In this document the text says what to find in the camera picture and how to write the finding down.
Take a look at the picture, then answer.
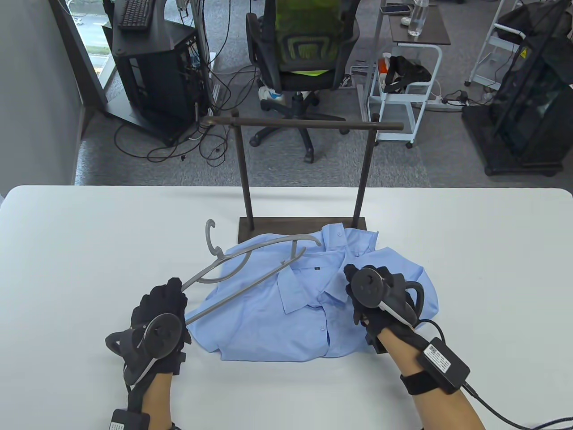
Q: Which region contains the dark wooden clothes rack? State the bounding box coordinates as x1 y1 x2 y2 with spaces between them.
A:
202 112 405 244

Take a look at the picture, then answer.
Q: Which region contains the black right wrist sensor box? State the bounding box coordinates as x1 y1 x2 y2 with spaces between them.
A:
400 338 471 396

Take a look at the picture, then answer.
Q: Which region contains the light blue long-sleeve shirt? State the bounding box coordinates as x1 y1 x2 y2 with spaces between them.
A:
186 223 439 361

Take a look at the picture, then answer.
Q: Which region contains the clear water bottle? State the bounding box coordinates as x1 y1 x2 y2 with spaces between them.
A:
407 0 429 37

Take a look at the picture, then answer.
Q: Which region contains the person's right hand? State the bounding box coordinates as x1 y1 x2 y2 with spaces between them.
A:
343 263 431 355

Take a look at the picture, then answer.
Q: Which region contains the grey plastic hanger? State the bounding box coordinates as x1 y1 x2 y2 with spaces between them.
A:
179 219 323 327

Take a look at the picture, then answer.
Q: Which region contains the person's right forearm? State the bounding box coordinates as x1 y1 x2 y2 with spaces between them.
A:
381 332 486 430

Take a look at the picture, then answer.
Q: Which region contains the black keyboard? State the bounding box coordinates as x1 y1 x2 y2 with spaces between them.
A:
117 0 155 32

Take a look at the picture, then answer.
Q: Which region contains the black cage cabinet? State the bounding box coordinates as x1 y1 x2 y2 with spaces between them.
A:
461 0 573 176

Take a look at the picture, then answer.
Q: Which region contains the black bag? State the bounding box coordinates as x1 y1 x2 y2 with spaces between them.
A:
497 2 560 45

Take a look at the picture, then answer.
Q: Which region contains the black wrist sensor box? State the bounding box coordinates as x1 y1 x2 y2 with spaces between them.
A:
400 338 471 396
110 408 150 430

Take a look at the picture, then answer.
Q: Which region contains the black left hand controller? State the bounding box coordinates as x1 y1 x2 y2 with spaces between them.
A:
105 313 185 387

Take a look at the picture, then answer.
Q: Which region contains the black hand controller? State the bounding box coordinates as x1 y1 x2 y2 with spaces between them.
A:
347 265 425 325
105 313 185 387

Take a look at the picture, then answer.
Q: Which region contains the white power strip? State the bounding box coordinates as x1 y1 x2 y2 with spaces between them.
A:
412 93 464 111

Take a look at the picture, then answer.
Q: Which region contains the brown side table top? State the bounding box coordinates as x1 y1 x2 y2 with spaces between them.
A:
389 4 452 45

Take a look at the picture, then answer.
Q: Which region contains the black right hand controller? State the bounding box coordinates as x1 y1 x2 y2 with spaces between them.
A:
347 265 425 325

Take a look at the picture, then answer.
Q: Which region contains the black green mesh office chair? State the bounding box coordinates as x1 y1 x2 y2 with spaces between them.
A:
244 0 361 164

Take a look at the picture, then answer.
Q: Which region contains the white rolling cart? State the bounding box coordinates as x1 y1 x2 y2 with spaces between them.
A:
367 43 444 149

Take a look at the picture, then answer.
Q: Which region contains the person's left forearm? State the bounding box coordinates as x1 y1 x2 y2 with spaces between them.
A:
129 372 176 430

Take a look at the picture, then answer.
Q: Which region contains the black left wrist sensor box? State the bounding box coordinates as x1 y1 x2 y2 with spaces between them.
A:
110 408 150 430

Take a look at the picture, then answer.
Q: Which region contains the white step rack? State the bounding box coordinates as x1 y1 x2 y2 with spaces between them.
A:
465 0 526 90

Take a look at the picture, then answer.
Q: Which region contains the person's left hand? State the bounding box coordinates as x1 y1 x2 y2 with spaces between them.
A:
128 278 192 391

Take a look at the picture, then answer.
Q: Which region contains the black computer workstation cart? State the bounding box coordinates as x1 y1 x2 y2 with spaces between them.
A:
102 0 211 146

